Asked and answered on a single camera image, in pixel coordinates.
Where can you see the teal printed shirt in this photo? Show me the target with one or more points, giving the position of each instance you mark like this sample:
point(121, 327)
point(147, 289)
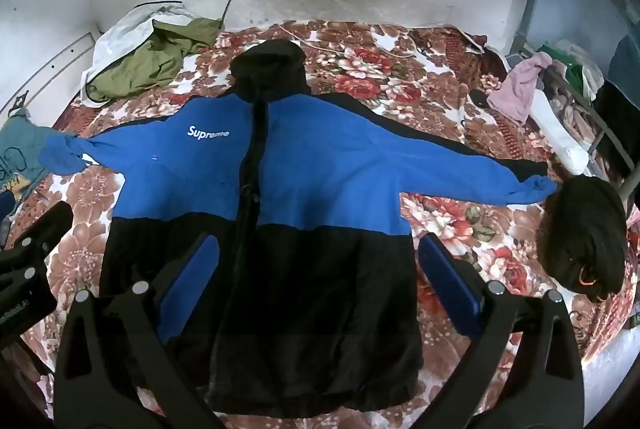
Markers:
point(22, 149)

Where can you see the brown floral blanket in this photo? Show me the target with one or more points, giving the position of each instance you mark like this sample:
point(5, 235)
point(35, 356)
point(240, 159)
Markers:
point(350, 74)

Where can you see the folded black garment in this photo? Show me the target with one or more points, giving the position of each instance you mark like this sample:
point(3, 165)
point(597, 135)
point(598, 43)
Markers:
point(585, 229)

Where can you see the white garment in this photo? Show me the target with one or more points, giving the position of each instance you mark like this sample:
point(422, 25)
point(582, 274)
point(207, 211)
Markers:
point(120, 34)

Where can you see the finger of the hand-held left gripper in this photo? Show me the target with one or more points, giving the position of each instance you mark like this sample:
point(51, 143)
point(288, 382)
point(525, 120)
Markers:
point(45, 229)

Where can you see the olive green jacket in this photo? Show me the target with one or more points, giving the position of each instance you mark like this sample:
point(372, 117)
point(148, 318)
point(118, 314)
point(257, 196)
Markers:
point(145, 59)

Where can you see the blue and black hooded jacket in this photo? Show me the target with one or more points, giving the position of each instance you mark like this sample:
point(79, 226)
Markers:
point(320, 149)

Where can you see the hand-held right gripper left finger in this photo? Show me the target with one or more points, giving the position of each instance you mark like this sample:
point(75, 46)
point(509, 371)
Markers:
point(192, 274)

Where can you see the beige floral bedding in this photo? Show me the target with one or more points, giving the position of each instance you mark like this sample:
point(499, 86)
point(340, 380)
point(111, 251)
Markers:
point(575, 119)

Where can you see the small black object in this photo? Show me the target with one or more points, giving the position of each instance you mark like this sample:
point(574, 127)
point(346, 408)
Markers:
point(478, 98)

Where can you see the green cloth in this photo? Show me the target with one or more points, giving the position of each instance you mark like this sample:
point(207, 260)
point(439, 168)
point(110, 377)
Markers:
point(565, 59)

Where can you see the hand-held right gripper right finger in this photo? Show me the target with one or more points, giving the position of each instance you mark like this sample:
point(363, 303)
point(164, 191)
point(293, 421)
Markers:
point(450, 284)

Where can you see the pink cloth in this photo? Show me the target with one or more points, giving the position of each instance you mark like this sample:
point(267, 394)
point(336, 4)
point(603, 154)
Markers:
point(517, 89)

